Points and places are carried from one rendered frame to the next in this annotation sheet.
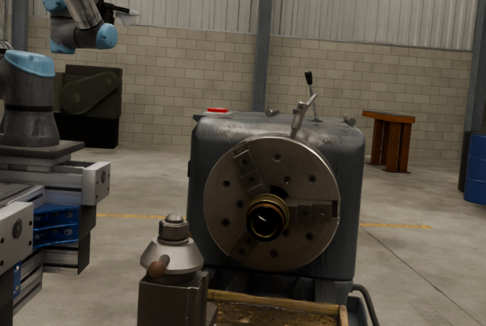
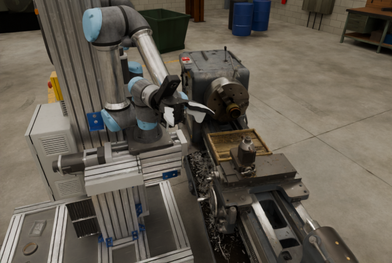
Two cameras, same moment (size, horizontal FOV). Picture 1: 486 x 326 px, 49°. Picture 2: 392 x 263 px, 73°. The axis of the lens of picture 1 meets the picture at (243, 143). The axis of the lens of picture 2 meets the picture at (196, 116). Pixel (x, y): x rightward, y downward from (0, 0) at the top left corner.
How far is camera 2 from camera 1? 98 cm
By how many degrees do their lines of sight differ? 30
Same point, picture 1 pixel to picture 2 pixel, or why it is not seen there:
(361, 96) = not seen: outside the picture
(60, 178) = not seen: hidden behind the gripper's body
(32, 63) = (138, 70)
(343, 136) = (242, 72)
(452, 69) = not seen: outside the picture
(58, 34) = (123, 43)
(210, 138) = (199, 80)
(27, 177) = not seen: hidden behind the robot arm
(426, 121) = not seen: outside the picture
